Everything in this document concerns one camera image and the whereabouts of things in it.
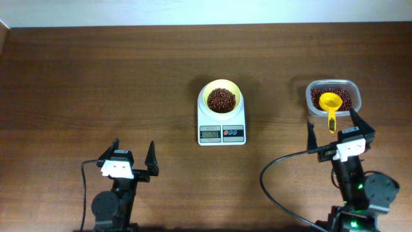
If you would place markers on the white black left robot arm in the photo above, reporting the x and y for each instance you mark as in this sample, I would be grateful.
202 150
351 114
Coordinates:
112 209

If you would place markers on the red adzuki beans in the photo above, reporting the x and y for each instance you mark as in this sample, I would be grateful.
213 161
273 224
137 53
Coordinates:
342 93
221 100

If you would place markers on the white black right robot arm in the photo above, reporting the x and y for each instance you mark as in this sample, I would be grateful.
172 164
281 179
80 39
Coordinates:
366 194

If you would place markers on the white digital kitchen scale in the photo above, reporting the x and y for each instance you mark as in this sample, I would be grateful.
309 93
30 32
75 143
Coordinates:
221 129

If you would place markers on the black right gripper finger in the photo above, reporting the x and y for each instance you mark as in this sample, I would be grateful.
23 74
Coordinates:
367 131
311 139

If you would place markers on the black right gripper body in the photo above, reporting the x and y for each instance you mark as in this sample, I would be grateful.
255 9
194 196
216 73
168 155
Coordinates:
326 154

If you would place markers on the yellow plastic bowl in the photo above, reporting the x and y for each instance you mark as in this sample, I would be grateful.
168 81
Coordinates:
221 83

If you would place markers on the clear plastic container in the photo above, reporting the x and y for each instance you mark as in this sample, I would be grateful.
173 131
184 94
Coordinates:
350 86

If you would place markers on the yellow measuring scoop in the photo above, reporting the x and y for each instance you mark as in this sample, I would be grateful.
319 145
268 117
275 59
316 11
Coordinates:
331 106

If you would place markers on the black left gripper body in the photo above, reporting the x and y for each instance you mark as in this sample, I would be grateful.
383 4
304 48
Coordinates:
141 176

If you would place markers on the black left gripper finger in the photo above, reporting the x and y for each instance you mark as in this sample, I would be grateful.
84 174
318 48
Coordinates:
151 161
108 153

